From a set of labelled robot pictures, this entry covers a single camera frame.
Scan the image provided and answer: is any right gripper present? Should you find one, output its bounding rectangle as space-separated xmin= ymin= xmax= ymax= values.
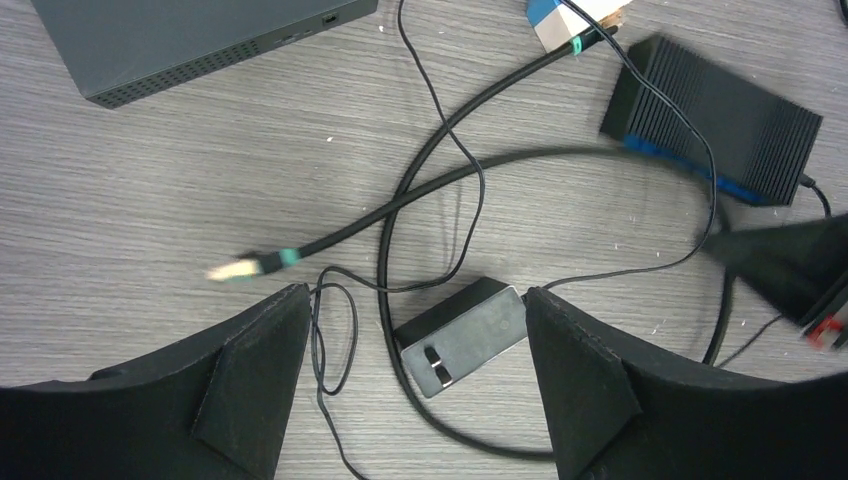
xmin=703 ymin=215 xmax=847 ymax=350

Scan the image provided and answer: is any black power adapter cable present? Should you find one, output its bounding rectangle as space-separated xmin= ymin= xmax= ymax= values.
xmin=309 ymin=0 xmax=848 ymax=480

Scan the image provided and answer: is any black ethernet cable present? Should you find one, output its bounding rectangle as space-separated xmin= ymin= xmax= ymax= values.
xmin=205 ymin=23 xmax=740 ymax=464

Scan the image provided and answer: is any black power adapter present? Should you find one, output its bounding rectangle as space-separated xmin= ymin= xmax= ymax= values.
xmin=394 ymin=277 xmax=527 ymax=398

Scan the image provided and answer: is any black network switch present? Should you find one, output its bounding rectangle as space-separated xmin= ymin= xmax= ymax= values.
xmin=600 ymin=34 xmax=822 ymax=206

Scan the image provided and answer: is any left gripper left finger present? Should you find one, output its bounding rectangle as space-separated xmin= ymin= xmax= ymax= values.
xmin=1 ymin=284 xmax=311 ymax=479

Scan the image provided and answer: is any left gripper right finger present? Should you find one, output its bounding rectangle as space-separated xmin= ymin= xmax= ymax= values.
xmin=525 ymin=288 xmax=847 ymax=479

